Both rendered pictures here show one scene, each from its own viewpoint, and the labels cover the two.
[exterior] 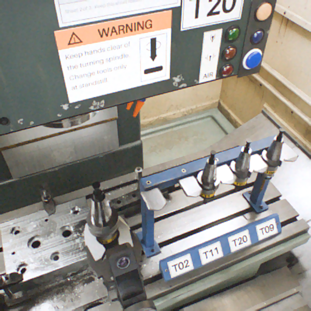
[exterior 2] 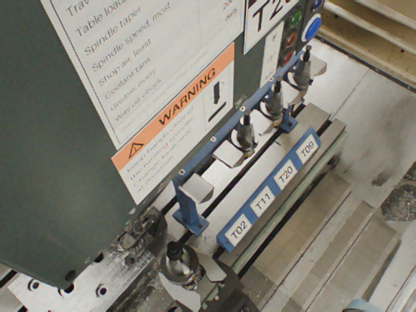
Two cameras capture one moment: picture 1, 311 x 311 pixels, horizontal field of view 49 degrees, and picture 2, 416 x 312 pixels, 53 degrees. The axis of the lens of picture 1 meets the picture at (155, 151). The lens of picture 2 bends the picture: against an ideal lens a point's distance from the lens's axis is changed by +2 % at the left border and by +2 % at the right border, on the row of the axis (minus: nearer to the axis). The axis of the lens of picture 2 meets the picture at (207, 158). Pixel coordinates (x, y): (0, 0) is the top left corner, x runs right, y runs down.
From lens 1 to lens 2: 0.26 m
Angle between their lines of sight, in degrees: 22
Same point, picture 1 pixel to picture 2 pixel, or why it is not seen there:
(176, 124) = not seen: hidden behind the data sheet
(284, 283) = (335, 189)
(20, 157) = not seen: outside the picture
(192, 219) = (223, 170)
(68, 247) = (111, 273)
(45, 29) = (100, 164)
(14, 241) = (41, 298)
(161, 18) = (224, 58)
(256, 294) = (313, 214)
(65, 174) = not seen: hidden behind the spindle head
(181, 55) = (243, 77)
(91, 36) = (152, 131)
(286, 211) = (316, 117)
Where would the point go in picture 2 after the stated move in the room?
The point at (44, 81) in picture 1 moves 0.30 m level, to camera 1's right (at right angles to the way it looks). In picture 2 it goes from (108, 209) to (382, 85)
